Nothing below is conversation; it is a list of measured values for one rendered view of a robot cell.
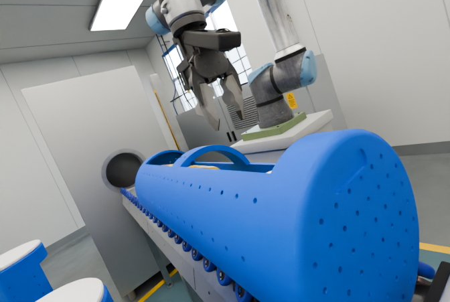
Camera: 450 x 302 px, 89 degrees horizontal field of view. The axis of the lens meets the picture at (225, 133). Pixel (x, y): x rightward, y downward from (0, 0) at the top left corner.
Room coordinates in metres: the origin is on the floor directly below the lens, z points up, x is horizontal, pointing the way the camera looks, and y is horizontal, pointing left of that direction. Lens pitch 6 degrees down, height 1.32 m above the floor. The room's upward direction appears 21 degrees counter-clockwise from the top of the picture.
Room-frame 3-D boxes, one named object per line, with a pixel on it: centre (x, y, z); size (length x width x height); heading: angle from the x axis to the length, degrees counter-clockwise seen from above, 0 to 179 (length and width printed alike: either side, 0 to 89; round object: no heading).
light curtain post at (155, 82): (1.67, 0.33, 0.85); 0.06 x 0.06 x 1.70; 31
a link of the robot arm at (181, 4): (0.47, -0.01, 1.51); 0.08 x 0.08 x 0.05
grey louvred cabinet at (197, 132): (2.88, -0.26, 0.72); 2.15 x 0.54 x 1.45; 40
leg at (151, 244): (1.93, 0.95, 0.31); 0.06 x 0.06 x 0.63; 31
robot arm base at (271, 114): (0.95, -0.22, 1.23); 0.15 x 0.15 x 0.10
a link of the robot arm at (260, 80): (0.94, -0.22, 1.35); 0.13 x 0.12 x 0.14; 51
